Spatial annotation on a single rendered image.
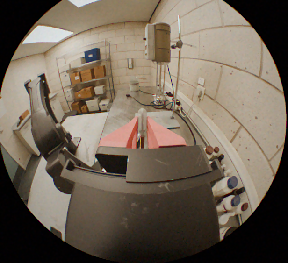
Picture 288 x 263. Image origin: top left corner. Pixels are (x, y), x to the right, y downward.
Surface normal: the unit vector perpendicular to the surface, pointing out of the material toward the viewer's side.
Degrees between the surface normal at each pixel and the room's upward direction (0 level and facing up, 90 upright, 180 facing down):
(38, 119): 36
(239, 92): 90
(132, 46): 90
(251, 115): 90
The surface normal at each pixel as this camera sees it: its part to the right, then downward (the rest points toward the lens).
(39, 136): 0.46, -0.44
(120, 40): 0.10, 0.59
